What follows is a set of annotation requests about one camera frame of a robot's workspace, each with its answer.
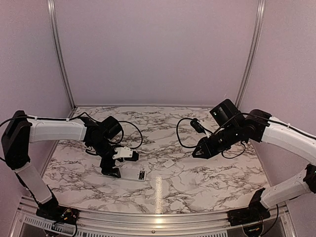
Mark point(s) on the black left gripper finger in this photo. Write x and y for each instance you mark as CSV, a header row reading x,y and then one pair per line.
x,y
106,172
115,172

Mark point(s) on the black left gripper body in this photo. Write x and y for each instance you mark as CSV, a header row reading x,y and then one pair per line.
x,y
100,147

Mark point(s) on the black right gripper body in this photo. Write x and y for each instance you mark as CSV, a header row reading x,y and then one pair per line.
x,y
229,135

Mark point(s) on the white remote control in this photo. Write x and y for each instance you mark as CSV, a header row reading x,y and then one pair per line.
x,y
133,174

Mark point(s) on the white battery cover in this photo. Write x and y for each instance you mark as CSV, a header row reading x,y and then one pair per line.
x,y
168,163

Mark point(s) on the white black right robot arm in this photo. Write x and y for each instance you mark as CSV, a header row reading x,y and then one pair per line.
x,y
257,125

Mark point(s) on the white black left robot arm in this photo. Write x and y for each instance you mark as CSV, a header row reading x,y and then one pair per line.
x,y
23,130

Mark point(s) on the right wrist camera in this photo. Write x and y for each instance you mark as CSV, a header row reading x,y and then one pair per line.
x,y
195,124

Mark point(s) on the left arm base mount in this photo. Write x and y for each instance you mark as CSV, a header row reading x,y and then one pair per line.
x,y
61,214

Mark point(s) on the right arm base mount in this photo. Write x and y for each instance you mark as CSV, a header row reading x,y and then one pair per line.
x,y
246,215

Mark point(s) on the aluminium front rail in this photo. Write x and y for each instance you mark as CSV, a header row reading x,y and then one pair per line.
x,y
93,223

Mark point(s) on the aluminium frame post right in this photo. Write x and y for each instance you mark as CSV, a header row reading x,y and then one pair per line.
x,y
252,52

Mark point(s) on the aluminium frame post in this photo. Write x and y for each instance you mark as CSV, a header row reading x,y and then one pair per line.
x,y
252,52
59,54

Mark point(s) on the aluminium frame post left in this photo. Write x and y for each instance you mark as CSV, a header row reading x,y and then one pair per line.
x,y
59,54

